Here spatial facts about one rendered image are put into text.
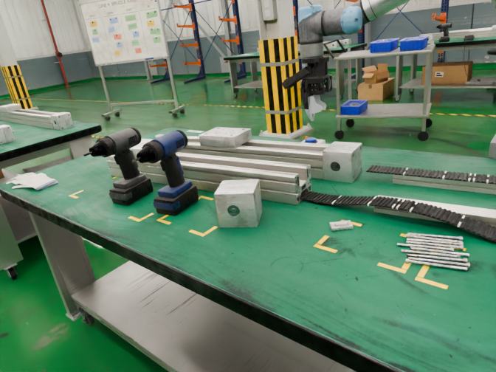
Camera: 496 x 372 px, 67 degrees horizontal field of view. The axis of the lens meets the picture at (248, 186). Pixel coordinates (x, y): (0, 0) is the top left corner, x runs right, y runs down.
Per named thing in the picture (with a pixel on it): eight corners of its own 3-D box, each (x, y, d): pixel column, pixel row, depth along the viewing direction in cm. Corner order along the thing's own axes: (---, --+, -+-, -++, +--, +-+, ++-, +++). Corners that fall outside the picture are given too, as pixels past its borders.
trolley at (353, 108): (432, 126, 418) (438, 28, 380) (428, 141, 374) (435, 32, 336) (339, 126, 466) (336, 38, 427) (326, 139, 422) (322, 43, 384)
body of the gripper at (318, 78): (323, 97, 123) (322, 57, 118) (300, 97, 128) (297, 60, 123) (332, 91, 129) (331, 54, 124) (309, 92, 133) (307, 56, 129)
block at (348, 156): (364, 168, 123) (364, 140, 119) (351, 183, 113) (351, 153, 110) (337, 166, 127) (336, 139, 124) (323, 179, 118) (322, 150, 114)
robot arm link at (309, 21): (319, 4, 113) (292, 8, 117) (321, 43, 117) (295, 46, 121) (327, 3, 119) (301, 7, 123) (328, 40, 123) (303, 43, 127)
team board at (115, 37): (102, 122, 686) (69, 4, 611) (119, 115, 728) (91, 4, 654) (174, 119, 633) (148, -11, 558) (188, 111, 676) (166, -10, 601)
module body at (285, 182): (311, 191, 111) (310, 164, 108) (297, 205, 104) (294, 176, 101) (131, 167, 154) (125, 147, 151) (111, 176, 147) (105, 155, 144)
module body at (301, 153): (335, 168, 126) (334, 144, 122) (323, 179, 118) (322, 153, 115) (163, 152, 169) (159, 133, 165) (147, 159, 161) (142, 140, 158)
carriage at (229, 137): (252, 145, 141) (251, 128, 138) (236, 155, 133) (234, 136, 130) (218, 143, 150) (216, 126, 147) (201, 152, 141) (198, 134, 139)
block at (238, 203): (263, 207, 106) (260, 175, 102) (257, 226, 95) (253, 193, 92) (229, 207, 108) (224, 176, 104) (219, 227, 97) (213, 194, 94)
